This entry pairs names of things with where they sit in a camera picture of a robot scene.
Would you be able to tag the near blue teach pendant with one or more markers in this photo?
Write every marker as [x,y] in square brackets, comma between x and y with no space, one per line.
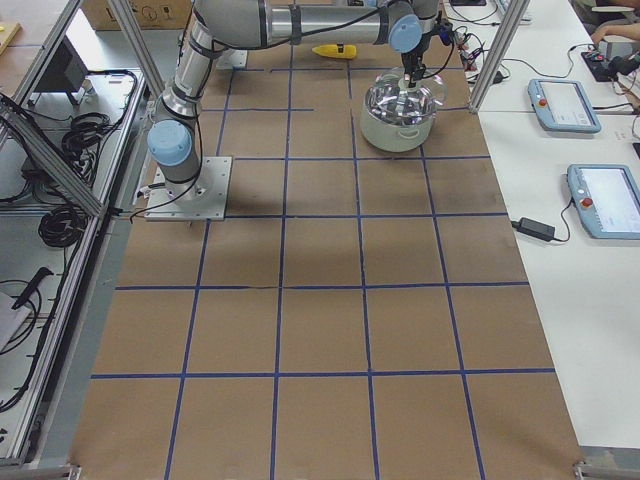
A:
[607,200]

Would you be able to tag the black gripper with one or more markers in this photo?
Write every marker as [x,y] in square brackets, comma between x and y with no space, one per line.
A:
[413,62]

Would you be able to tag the aluminium frame post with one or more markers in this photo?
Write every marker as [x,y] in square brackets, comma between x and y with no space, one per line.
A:
[500,44]

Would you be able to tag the black power adapter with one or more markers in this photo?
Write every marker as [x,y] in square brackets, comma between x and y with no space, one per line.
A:
[535,229]

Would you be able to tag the brown paper table cover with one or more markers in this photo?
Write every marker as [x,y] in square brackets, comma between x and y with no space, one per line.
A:
[357,315]

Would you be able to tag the blue teach pendant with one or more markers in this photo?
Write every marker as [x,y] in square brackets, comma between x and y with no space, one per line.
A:
[562,106]
[607,200]

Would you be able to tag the pale green steel pot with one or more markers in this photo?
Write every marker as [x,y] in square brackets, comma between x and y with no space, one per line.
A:
[393,138]

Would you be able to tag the far blue teach pendant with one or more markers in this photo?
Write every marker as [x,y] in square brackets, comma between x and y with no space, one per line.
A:
[562,106]

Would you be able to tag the cardboard box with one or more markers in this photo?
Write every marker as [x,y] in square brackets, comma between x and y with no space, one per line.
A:
[150,14]

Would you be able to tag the yellow corn cob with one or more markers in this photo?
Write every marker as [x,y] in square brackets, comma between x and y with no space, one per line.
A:
[336,51]

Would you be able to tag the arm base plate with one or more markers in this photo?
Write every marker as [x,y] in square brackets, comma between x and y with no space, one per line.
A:
[232,60]
[207,199]

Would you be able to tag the glass pot lid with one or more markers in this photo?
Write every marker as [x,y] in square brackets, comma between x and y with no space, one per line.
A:
[389,101]

